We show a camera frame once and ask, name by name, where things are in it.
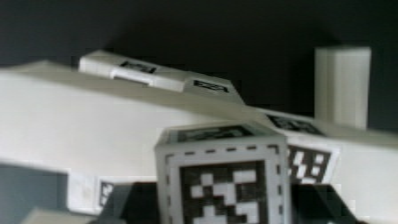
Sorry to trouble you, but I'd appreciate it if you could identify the white chair leg block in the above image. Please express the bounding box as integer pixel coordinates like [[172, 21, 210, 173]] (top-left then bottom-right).
[[66, 173, 117, 215]]

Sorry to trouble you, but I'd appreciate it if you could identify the white part at right edge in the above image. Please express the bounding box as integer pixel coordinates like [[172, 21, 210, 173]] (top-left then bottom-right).
[[315, 46, 371, 129]]

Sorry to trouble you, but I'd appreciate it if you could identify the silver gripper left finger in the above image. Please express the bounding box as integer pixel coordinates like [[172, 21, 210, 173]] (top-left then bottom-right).
[[96, 182, 160, 224]]

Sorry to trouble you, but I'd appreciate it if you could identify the white chair seat part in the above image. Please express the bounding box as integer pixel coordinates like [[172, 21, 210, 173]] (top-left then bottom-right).
[[78, 50, 244, 104]]

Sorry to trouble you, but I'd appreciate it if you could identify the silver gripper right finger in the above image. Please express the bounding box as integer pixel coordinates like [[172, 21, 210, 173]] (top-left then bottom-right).
[[292, 184, 361, 224]]

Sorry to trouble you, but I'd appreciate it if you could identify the white chair back frame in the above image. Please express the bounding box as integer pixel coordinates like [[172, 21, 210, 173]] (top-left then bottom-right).
[[0, 61, 398, 224]]

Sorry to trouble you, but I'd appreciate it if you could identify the white tagged cube block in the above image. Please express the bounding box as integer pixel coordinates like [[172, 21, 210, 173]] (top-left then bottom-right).
[[265, 112, 341, 184], [155, 121, 292, 224]]

